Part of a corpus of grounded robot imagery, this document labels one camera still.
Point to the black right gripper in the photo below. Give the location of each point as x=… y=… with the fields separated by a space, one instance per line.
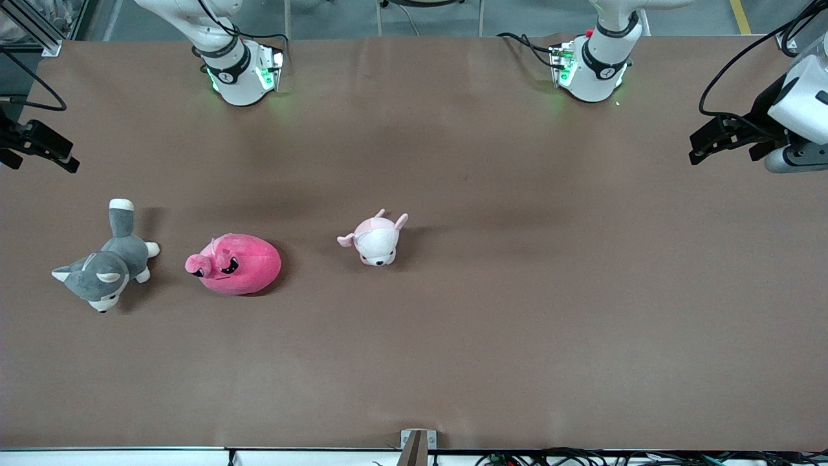
x=8 y=134

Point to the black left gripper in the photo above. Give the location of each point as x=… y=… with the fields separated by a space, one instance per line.
x=767 y=111

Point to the magenta round plush toy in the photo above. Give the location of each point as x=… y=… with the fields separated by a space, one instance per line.
x=252 y=265

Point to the grey and white plush dog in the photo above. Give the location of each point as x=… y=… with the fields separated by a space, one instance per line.
x=110 y=265

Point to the brown table cover sheet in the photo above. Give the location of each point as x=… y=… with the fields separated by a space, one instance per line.
x=582 y=323

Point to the white metal leg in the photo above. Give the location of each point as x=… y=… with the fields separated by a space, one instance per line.
x=287 y=19
x=480 y=19
x=379 y=19

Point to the pale pink plush animal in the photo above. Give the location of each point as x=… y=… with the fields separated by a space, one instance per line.
x=375 y=243

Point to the aluminium frame profile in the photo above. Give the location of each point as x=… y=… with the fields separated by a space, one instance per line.
x=786 y=40
x=39 y=35

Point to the white table edge rail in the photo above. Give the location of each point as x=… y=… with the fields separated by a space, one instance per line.
x=129 y=458

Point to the small metal edge bracket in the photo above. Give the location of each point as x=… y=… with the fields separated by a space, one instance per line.
x=432 y=440

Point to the brown wooden post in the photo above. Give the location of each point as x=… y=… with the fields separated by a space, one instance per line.
x=414 y=453

